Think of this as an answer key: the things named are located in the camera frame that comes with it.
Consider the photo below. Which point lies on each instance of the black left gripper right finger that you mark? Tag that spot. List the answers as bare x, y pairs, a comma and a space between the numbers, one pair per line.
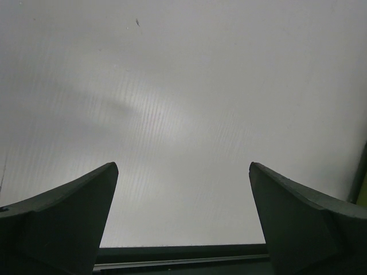
307, 231

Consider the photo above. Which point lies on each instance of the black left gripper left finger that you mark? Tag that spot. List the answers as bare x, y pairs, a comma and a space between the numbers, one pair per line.
58, 231

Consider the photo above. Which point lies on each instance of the aluminium front frame rail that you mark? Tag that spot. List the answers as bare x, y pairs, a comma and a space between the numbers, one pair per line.
216, 265

